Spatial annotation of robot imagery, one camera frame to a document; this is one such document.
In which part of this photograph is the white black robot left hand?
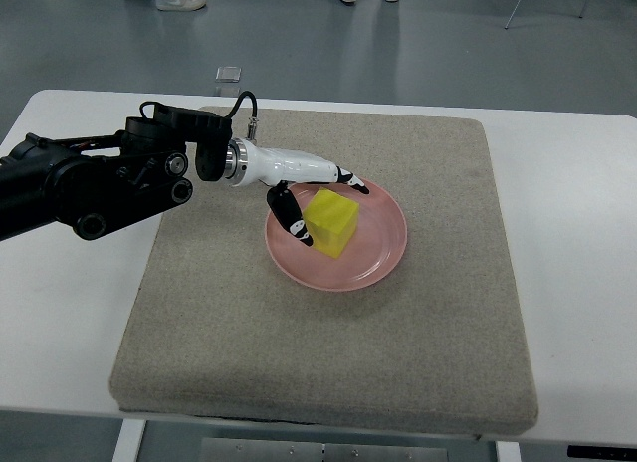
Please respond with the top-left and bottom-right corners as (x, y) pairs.
(223, 139), (369, 247)

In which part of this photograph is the yellow foam block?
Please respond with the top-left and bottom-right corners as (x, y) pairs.
(303, 188), (359, 259)

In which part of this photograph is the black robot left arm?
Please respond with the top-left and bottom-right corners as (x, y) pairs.
(1, 104), (232, 240)

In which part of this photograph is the pink plate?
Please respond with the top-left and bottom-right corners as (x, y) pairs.
(265, 180), (407, 292)

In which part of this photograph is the beige square cushion mat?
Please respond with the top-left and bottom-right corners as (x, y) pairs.
(109, 110), (538, 435)

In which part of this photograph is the white sneaker top left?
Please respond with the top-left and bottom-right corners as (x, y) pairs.
(155, 0), (207, 12)

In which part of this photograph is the white table leg left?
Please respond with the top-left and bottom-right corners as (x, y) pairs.
(111, 419), (146, 462)

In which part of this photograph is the white table leg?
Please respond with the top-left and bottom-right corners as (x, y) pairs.
(495, 441), (522, 462)
(111, 419), (146, 462)

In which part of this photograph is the metal chair leg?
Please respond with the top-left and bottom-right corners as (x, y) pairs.
(504, 0), (524, 30)

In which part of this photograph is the white table leg right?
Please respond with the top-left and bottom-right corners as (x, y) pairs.
(495, 441), (522, 462)

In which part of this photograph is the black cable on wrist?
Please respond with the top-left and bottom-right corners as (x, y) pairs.
(222, 90), (262, 141)

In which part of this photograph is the grey metal base plate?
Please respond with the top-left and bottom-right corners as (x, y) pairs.
(199, 438), (449, 462)

